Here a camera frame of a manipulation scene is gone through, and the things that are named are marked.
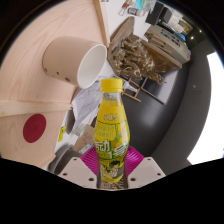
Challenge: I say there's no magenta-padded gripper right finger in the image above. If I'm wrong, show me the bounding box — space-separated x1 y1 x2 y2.
124 145 167 190

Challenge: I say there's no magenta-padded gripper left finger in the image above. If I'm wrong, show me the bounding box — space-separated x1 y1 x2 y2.
58 148 102 190

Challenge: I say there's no yellow drink bottle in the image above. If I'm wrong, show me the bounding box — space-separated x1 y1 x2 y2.
94 78 131 191

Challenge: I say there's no grey plant saucer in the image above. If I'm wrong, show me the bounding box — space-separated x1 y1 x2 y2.
47 143 81 174

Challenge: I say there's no yellow tube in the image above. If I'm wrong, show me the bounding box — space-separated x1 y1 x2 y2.
58 125 67 143

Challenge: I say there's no flat round red coaster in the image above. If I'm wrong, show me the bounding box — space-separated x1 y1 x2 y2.
22 113 47 144

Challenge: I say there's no wooden easel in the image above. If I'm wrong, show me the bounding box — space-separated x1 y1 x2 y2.
120 74 168 105

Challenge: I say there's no light wooden drawing board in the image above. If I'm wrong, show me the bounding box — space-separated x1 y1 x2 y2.
0 109 73 168
0 1 111 116

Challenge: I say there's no long ceiling strip light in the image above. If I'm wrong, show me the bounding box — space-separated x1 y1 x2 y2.
186 49 224 165

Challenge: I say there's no golden brown relief sculpture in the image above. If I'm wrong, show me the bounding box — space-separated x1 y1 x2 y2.
107 16 184 88

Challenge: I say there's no beige dotted cup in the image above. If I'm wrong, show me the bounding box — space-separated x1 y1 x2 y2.
42 35 108 90

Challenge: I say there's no black case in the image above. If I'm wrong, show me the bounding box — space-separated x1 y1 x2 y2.
145 2 165 26
160 6 175 25

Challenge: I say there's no dark wall screen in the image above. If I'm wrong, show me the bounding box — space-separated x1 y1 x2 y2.
139 68 181 106

